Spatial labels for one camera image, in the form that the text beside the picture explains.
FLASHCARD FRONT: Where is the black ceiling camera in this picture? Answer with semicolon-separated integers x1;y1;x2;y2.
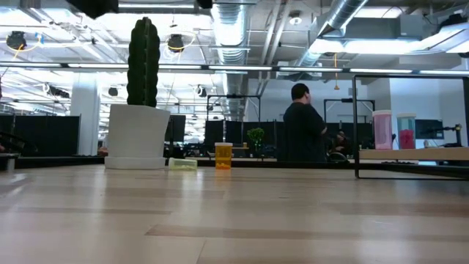
167;34;185;54
6;31;27;51

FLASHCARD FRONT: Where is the black desk stand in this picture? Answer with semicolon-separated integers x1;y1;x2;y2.
421;123;463;148

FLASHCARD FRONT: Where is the white column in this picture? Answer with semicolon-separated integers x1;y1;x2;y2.
70;78;102;157

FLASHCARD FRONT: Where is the green potted plant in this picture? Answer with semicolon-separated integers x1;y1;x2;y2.
246;127;266;153

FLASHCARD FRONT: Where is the white plant pot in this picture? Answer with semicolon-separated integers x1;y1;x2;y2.
104;103;171;171

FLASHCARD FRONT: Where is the person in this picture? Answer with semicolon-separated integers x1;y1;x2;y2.
328;130;353;159
282;83;328;163

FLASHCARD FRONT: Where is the ceiling light strip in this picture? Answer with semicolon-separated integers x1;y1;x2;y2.
0;61;469;77

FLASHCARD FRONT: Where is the black partition panel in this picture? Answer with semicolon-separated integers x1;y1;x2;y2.
164;114;374;162
0;114;81;158

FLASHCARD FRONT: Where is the yellow medicine bottle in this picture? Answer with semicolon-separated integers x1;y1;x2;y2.
168;157;199;172

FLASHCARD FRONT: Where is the black gantry frame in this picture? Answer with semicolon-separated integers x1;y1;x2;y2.
323;98;376;124
206;94;262;124

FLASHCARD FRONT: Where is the silver ventilation duct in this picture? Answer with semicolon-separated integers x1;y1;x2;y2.
210;0;250;122
292;0;367;69

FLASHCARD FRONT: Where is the black metal table frame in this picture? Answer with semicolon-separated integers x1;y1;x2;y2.
14;155;469;181

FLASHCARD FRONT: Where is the black computer monitor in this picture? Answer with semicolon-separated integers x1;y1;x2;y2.
415;118;445;140

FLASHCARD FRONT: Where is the blue bottle with red pills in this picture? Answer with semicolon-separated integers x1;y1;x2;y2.
396;112;418;150

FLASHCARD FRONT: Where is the large orange medicine bottle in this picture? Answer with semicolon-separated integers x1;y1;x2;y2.
214;142;234;171

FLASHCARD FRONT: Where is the pink medicine bottle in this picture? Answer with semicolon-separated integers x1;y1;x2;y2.
372;109;393;151

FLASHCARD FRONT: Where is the wooden shelf board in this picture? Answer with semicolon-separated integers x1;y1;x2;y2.
358;147;469;161

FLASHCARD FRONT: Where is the black wire shelf frame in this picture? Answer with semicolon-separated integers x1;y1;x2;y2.
352;72;469;181

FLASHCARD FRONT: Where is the green cactus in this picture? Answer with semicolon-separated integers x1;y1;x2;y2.
126;16;161;108

